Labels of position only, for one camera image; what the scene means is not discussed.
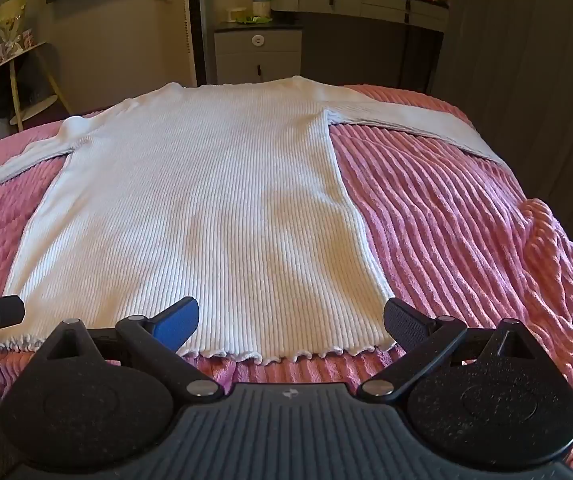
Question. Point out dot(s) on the blue and white container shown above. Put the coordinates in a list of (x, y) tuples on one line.
[(261, 2)]

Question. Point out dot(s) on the wrapped flower bouquet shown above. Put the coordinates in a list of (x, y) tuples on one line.
[(10, 25)]

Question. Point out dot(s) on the wooden tiered shelf stand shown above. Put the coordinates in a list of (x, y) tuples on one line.
[(14, 85)]

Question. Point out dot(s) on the grey nightstand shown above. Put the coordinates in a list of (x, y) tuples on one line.
[(259, 55)]

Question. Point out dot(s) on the white ribbed sweater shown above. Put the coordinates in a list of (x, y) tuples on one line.
[(206, 185)]

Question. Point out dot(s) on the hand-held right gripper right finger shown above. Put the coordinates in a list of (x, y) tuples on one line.
[(406, 323)]

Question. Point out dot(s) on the grey vanity desk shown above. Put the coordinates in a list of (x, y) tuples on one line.
[(366, 5)]

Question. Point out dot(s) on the grey-green curtain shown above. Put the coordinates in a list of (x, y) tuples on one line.
[(531, 70)]

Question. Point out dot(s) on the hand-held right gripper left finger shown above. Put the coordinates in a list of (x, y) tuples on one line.
[(177, 318)]

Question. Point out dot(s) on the green packet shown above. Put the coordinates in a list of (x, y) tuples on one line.
[(254, 20)]

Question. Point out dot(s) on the pink ribbed blanket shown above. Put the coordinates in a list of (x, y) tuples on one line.
[(441, 210)]

